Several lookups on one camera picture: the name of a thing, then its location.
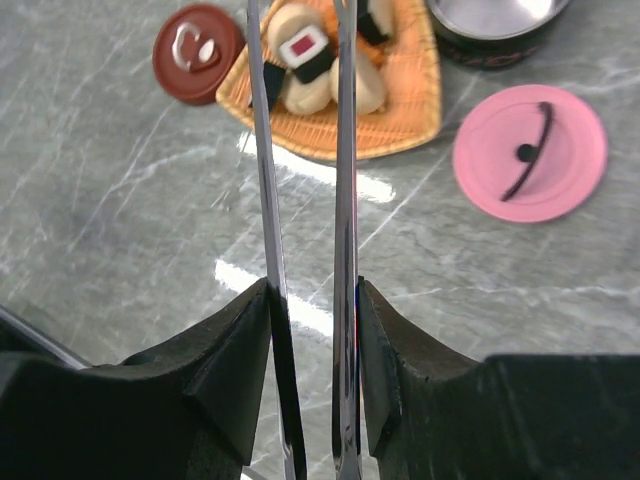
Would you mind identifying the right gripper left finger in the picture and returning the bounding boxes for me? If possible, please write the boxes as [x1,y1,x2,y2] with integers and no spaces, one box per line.
[1,280,271,479]

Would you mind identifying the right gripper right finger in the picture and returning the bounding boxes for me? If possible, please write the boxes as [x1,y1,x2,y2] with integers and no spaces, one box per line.
[359,281,639,479]

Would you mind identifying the metal tongs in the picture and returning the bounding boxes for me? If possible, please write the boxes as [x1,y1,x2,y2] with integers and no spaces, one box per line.
[247,1,362,479]

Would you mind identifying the beige bun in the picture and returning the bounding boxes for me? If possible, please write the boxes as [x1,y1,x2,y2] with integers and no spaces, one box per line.
[280,72,332,116]
[355,50,387,115]
[267,3,322,53]

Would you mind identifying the black sushi piece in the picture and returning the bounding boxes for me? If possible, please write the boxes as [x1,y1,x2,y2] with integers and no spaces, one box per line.
[262,61,287,112]

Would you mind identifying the orange fried food piece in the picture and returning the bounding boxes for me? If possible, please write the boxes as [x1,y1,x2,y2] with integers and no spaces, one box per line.
[322,6,386,67]

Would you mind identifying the dark nigiri sushi piece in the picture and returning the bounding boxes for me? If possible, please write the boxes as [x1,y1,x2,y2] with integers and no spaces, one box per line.
[357,0,394,46]

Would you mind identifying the sushi roll red centre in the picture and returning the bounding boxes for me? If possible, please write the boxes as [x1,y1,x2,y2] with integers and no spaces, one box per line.
[278,25,335,84]

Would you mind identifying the black steel lunch bowl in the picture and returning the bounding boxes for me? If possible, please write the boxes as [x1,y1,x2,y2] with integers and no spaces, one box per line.
[426,0,571,70]

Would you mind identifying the pink round lid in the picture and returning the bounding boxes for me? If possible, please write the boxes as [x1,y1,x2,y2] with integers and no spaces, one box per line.
[452,84,608,223]

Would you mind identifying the orange wicker triangular tray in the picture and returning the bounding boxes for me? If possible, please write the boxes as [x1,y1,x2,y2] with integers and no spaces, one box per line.
[214,0,444,162]

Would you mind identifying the brown round lid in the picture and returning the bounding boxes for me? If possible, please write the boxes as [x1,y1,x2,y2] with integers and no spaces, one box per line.
[152,2,245,106]

